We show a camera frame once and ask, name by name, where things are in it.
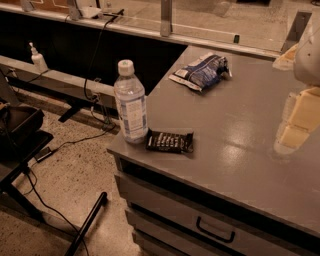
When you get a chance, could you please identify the black drawer handle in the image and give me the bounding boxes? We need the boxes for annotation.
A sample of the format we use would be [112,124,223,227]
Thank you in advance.
[196,216,236,243]

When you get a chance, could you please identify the black metal stand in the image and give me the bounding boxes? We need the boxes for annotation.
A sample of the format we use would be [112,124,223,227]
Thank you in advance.
[0,71,109,256]

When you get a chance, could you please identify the black power cable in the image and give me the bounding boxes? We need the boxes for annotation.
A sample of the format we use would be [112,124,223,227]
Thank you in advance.
[33,9,125,161]

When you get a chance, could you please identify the grey metal rail beam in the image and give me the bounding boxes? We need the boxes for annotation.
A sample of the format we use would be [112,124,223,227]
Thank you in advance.
[0,56,116,109]

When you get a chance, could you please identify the blue chip bag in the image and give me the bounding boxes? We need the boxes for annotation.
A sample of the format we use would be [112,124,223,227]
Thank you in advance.
[169,52,232,92]

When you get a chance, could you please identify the grey drawer cabinet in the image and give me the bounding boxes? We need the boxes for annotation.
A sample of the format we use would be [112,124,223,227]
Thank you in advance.
[109,54,320,256]

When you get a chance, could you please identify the metal upright post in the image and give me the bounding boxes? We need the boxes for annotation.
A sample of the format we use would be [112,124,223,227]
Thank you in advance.
[160,0,172,37]

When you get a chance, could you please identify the white pump dispenser bottle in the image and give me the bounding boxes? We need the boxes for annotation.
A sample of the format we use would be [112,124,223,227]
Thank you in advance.
[29,42,48,73]

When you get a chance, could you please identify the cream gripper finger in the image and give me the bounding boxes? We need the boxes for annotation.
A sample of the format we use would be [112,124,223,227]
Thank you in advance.
[274,124,309,154]

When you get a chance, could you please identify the clear plastic water bottle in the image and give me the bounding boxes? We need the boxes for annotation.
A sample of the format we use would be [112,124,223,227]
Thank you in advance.
[114,59,148,144]

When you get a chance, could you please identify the black candy bar wrapper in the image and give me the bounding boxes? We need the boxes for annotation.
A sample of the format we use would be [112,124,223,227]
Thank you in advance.
[146,129,193,154]

